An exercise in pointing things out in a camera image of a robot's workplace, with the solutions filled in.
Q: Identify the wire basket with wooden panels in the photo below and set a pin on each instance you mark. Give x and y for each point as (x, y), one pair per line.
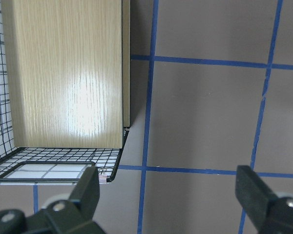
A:
(64, 89)

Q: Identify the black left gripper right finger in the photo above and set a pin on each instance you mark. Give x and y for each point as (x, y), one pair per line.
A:
(254, 195)

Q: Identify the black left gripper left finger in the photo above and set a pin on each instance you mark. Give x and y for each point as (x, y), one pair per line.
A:
(85, 196)

